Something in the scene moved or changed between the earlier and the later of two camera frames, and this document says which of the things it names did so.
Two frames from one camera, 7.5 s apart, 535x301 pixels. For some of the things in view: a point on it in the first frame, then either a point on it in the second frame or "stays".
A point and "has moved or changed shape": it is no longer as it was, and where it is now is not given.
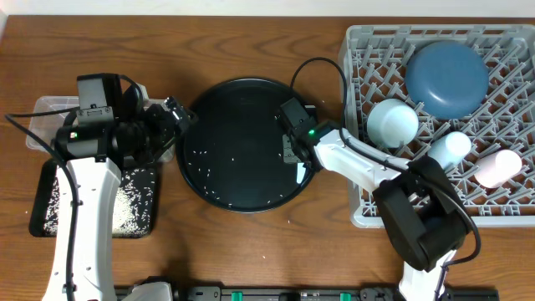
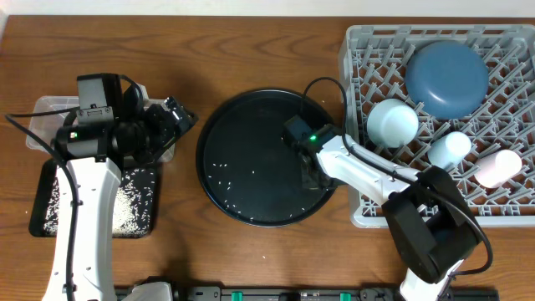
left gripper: (171, 129) stays
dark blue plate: (446, 79) stays
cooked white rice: (133, 206) stays
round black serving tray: (234, 160) has moved or changed shape
